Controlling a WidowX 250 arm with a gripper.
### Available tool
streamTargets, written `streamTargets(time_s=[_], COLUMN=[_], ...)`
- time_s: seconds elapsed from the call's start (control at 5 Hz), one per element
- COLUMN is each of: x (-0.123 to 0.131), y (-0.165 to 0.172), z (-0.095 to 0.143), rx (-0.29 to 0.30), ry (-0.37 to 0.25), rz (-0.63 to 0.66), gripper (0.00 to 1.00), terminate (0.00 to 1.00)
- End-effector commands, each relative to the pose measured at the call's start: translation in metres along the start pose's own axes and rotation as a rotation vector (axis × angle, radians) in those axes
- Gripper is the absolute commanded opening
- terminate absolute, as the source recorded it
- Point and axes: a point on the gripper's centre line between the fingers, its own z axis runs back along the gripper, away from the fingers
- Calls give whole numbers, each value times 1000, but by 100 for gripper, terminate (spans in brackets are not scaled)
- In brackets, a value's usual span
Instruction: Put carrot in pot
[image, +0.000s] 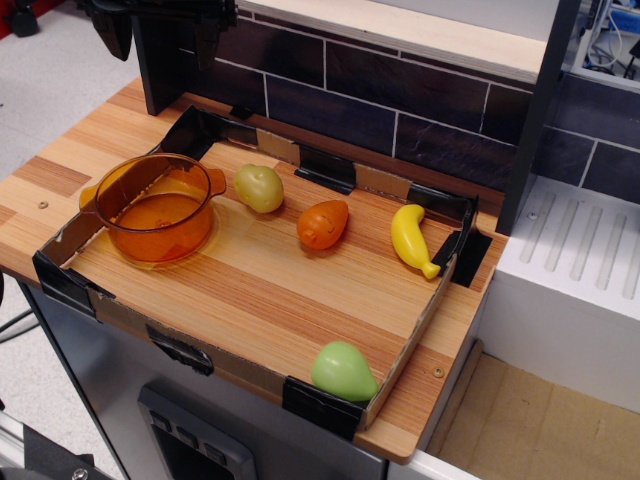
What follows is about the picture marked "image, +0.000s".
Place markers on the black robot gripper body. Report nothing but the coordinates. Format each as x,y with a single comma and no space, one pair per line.
224,12

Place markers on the orange toy carrot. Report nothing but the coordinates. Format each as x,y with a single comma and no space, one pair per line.
321,225

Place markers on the light wooden shelf board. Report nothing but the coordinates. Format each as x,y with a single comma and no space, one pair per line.
443,40

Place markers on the white toy sink drainboard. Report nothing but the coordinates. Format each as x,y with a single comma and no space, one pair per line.
564,299

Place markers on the cardboard fence with black tape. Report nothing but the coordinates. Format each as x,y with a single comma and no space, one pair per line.
255,306

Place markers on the orange transparent plastic pot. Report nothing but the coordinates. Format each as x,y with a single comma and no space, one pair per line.
156,208

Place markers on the yellow-green toy potato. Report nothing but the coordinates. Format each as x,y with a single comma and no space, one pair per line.
259,187

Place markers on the dark grey upright post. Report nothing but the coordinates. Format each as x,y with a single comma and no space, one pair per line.
166,52

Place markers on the grey toy oven panel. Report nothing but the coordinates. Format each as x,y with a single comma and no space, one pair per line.
190,447

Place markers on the yellow toy banana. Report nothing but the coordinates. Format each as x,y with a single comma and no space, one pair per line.
409,242

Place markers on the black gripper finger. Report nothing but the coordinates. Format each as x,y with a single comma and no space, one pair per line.
112,35
206,39

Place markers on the green toy pear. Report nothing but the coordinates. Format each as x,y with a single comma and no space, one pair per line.
342,370

